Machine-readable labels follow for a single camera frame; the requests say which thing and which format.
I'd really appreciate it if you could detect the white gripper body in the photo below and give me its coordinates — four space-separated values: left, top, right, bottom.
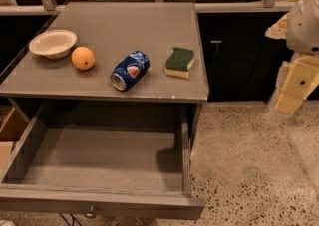
286 0 319 55

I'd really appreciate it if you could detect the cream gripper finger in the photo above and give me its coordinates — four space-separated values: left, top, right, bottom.
265 14 288 40
274 55 319 114

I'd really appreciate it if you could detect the blue pepsi can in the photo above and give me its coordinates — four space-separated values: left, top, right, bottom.
110 51 151 91

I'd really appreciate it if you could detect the grey open top drawer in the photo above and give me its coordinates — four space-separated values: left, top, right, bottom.
0 100 204 220

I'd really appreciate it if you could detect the metal drawer knob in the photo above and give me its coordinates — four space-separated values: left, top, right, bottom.
85 206 96 219

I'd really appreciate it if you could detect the green yellow sponge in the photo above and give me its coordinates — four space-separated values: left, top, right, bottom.
164 47 194 79

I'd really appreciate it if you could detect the orange fruit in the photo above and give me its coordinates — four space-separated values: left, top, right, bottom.
71 47 96 71

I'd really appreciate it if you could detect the white paper bowl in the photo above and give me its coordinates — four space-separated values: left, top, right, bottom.
29 30 77 60

